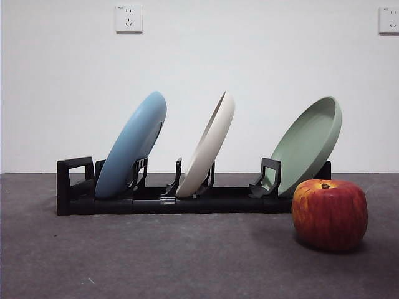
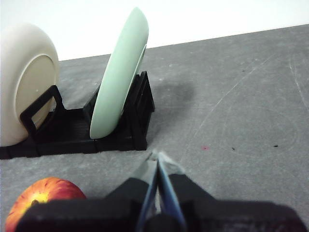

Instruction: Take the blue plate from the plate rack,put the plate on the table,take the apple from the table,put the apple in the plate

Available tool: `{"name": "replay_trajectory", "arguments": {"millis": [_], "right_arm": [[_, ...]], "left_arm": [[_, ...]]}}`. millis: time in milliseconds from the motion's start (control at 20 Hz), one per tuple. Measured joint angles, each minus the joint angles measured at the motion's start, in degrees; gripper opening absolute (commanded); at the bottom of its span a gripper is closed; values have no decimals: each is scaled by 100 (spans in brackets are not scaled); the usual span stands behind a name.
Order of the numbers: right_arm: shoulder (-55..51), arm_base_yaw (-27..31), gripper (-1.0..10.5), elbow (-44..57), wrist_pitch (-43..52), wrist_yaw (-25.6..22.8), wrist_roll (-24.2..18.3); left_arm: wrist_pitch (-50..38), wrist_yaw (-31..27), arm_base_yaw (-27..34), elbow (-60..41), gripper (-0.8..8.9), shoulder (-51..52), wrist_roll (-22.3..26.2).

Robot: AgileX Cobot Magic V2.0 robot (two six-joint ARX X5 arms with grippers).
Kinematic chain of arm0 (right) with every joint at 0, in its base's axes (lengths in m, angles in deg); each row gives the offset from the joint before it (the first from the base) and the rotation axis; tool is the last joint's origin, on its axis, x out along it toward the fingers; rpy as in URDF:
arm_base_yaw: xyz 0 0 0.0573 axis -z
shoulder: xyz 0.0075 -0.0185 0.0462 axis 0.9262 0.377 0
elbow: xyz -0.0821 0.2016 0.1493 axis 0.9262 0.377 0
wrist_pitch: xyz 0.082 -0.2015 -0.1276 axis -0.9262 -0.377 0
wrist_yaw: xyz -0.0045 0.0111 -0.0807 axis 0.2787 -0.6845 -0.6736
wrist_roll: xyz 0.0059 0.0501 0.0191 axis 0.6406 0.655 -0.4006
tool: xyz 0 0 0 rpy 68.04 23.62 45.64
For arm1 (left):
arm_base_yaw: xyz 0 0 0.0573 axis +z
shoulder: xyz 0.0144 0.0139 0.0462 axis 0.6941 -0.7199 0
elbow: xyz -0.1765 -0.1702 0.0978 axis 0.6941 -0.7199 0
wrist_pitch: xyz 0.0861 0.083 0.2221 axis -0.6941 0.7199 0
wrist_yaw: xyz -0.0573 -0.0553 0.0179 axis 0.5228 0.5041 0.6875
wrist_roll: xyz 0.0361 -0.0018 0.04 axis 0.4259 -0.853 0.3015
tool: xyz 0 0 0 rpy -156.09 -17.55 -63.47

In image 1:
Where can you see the blue round plate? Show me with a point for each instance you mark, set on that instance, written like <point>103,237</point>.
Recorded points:
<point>134,140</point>

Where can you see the red yellow apple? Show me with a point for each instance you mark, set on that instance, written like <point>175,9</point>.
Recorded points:
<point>330,218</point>

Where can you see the cream white round plate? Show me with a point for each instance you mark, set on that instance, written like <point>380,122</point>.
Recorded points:
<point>205,149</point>

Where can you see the pale green round plate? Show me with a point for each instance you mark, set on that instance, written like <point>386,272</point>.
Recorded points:
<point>305,143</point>

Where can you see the black plastic plate rack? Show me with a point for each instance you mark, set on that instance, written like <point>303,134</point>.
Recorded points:
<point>78,204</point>

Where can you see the white wall socket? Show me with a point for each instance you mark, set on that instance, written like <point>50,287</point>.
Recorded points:
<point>129,18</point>
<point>389,20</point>

